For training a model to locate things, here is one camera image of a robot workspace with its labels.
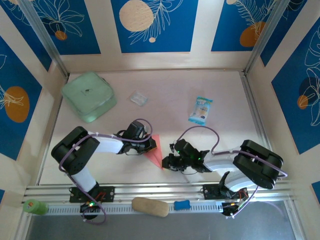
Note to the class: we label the green tape roll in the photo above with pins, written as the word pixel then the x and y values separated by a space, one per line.
pixel 35 207

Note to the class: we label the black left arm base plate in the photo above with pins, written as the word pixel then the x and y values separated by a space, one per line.
pixel 110 193

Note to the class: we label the small black controller board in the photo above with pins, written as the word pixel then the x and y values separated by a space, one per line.
pixel 86 207
pixel 226 208

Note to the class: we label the pale green square container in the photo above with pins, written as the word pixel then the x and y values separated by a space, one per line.
pixel 87 97

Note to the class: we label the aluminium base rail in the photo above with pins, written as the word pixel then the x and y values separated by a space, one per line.
pixel 160 190

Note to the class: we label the blue bone-shaped block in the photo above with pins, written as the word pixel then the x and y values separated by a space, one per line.
pixel 181 205

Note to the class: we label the aluminium side rail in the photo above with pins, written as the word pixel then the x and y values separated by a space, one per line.
pixel 252 100

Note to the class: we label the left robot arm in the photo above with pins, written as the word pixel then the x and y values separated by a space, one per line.
pixel 110 145

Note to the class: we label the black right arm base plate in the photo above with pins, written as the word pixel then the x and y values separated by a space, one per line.
pixel 210 192

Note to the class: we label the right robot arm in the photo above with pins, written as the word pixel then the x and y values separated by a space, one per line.
pixel 220 162

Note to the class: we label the pink paper sheet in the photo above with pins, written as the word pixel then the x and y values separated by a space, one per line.
pixel 157 157

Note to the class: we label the aluminium frame post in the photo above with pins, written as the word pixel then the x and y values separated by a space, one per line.
pixel 45 37
pixel 264 37

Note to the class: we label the small clear plastic packet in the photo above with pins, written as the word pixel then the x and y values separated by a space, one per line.
pixel 139 99

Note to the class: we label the light blue snack packet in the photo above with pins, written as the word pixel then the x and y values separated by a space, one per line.
pixel 200 111

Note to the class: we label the grey metal plate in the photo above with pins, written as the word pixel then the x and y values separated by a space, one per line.
pixel 160 230

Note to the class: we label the beige oval case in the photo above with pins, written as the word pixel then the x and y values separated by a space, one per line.
pixel 150 207

